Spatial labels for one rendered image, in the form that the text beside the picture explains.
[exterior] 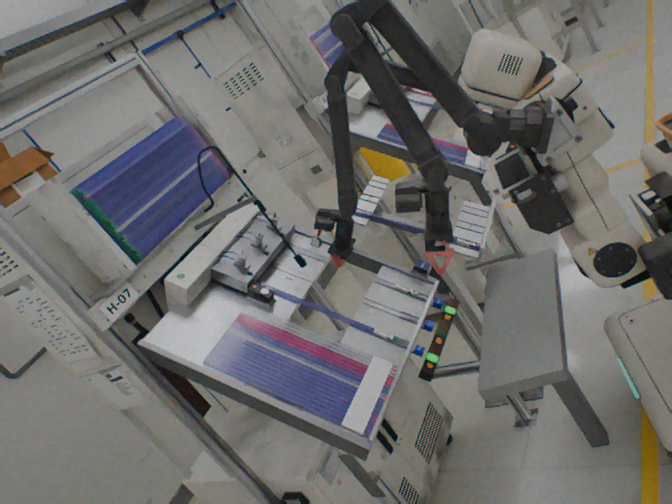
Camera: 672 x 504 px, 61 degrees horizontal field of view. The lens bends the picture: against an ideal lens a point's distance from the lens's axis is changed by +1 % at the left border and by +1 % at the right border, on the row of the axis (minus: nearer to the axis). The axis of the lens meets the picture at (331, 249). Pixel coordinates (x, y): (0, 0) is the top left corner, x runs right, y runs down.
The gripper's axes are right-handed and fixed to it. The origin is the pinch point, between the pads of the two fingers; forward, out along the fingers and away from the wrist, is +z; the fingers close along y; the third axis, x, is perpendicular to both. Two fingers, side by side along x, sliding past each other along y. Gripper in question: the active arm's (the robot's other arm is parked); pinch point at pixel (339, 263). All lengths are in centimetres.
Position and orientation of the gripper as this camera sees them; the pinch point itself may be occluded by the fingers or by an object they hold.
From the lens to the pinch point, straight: 196.5
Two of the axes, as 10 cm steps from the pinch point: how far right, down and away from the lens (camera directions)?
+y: -4.0, 5.9, -7.1
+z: -1.0, 7.4, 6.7
